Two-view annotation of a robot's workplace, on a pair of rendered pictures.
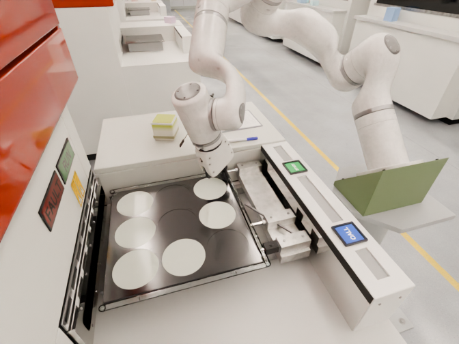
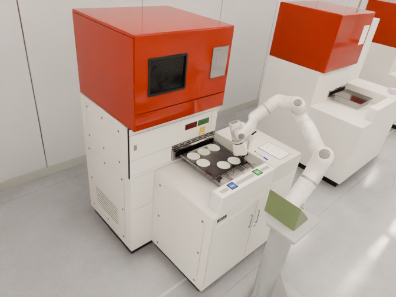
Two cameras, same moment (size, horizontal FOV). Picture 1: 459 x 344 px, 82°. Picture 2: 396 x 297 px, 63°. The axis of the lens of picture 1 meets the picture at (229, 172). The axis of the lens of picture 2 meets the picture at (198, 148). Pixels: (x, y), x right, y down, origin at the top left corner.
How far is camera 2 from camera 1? 1.90 m
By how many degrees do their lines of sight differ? 49
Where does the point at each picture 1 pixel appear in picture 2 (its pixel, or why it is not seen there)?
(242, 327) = (195, 185)
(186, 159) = not seen: hidden behind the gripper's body
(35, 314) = (170, 138)
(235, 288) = (205, 181)
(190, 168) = not seen: hidden behind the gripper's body
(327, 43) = (307, 138)
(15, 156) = (184, 112)
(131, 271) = (191, 155)
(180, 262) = (200, 162)
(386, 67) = (315, 161)
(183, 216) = (217, 158)
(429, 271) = not seen: outside the picture
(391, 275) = (222, 194)
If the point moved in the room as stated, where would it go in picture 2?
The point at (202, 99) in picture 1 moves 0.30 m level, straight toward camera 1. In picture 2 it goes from (233, 125) to (197, 134)
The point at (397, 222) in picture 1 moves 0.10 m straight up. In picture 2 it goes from (270, 221) to (274, 210)
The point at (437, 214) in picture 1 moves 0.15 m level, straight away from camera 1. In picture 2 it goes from (288, 236) to (313, 244)
